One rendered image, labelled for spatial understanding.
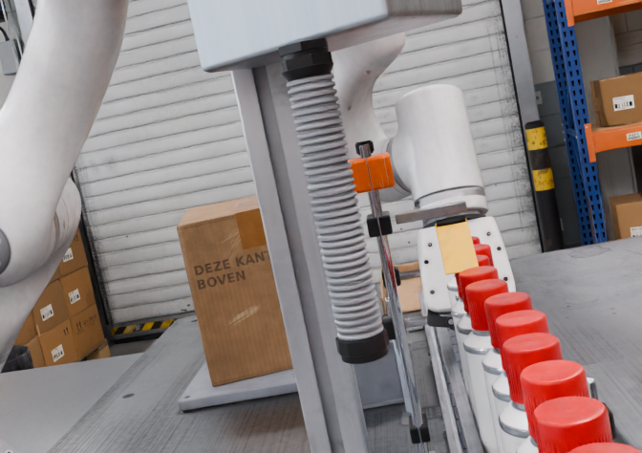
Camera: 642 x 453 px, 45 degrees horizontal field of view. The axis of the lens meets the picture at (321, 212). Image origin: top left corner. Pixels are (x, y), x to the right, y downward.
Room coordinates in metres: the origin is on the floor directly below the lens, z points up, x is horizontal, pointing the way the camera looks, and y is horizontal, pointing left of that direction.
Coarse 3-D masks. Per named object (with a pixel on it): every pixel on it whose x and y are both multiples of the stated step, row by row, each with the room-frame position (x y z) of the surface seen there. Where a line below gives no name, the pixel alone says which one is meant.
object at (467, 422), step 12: (444, 336) 0.88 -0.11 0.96; (444, 348) 0.84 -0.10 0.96; (444, 360) 0.81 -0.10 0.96; (456, 360) 0.79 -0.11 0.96; (456, 372) 0.76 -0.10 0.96; (456, 384) 0.72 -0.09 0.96; (456, 396) 0.69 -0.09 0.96; (468, 408) 0.66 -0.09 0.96; (468, 420) 0.63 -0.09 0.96; (468, 432) 0.61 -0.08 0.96; (468, 444) 0.59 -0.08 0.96; (480, 444) 0.58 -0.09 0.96
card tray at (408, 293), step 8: (408, 264) 1.80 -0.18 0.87; (416, 264) 1.80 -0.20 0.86; (408, 280) 1.78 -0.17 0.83; (416, 280) 1.76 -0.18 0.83; (384, 288) 1.71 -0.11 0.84; (400, 288) 1.72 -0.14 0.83; (408, 288) 1.70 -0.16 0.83; (416, 288) 1.69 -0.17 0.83; (384, 296) 1.62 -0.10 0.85; (400, 296) 1.64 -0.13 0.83; (408, 296) 1.62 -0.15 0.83; (416, 296) 1.61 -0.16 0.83; (384, 304) 1.55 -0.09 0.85; (400, 304) 1.57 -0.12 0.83; (408, 304) 1.56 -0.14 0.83; (416, 304) 1.55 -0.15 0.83; (384, 312) 1.51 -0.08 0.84; (408, 312) 1.51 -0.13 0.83
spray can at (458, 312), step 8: (480, 256) 0.70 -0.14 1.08; (480, 264) 0.68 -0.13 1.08; (488, 264) 0.69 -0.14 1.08; (456, 280) 0.70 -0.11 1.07; (456, 304) 0.70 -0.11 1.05; (456, 312) 0.69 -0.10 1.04; (464, 312) 0.68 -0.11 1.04; (456, 320) 0.69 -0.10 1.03; (456, 328) 0.69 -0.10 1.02; (464, 376) 0.69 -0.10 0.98
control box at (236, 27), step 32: (192, 0) 0.57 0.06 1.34; (224, 0) 0.55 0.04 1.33; (256, 0) 0.53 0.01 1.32; (288, 0) 0.51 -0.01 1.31; (320, 0) 0.50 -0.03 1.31; (352, 0) 0.48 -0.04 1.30; (384, 0) 0.47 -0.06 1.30; (416, 0) 0.49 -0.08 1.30; (448, 0) 0.52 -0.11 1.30; (224, 32) 0.55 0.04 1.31; (256, 32) 0.53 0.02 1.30; (288, 32) 0.52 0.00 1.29; (320, 32) 0.50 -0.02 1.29; (352, 32) 0.50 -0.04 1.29; (384, 32) 0.54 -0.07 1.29; (224, 64) 0.56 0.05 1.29; (256, 64) 0.58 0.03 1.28
